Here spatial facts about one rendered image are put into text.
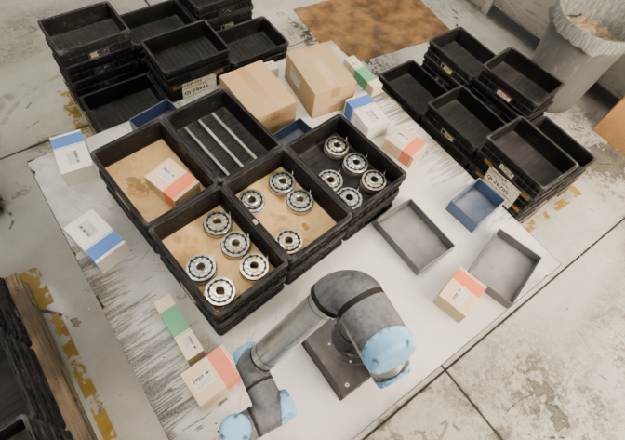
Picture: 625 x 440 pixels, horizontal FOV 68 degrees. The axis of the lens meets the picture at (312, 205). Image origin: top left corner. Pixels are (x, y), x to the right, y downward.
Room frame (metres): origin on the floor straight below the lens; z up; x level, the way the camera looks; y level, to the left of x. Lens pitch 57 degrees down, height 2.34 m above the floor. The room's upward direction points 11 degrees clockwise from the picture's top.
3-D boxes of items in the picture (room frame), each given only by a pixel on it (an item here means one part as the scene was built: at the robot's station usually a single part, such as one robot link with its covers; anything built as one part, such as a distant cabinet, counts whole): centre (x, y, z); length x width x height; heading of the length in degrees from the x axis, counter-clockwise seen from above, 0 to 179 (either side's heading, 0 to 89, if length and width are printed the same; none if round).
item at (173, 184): (0.91, 0.53, 0.87); 0.16 x 0.12 x 0.07; 61
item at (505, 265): (0.92, -0.80, 0.73); 0.27 x 0.20 x 0.05; 149
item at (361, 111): (1.56, -0.17, 0.75); 0.20 x 0.12 x 0.09; 39
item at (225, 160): (1.16, 0.40, 0.87); 0.40 x 0.30 x 0.11; 51
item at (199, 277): (0.61, 0.33, 0.86); 0.10 x 0.10 x 0.01
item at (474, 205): (1.19, -0.69, 0.74); 0.20 x 0.15 x 0.07; 140
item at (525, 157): (1.71, -1.06, 0.37); 0.40 x 0.30 x 0.45; 45
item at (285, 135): (1.33, 0.13, 0.74); 0.20 x 0.15 x 0.07; 143
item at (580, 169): (2.00, -1.34, 0.26); 0.40 x 0.30 x 0.23; 45
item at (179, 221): (0.67, 0.28, 0.87); 0.40 x 0.30 x 0.11; 51
